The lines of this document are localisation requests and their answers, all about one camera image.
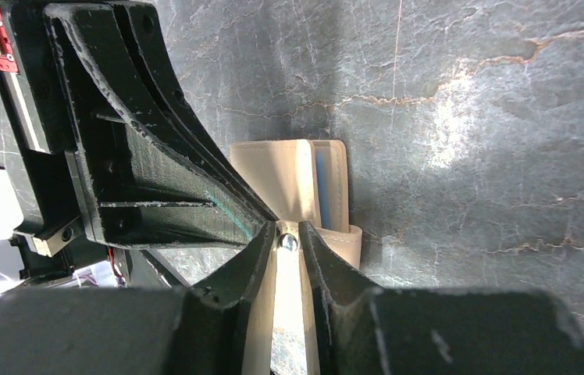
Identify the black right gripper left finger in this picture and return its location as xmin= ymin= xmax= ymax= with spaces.
xmin=0 ymin=223 xmax=277 ymax=374

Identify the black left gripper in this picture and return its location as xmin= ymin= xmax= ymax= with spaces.
xmin=0 ymin=1 xmax=276 ymax=280

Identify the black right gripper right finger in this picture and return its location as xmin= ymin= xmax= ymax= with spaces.
xmin=299 ymin=222 xmax=584 ymax=374

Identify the beige leather card holder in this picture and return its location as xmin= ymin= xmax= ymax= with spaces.
xmin=230 ymin=139 xmax=362 ymax=374

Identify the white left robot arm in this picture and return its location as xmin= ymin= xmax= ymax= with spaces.
xmin=0 ymin=1 xmax=276 ymax=281

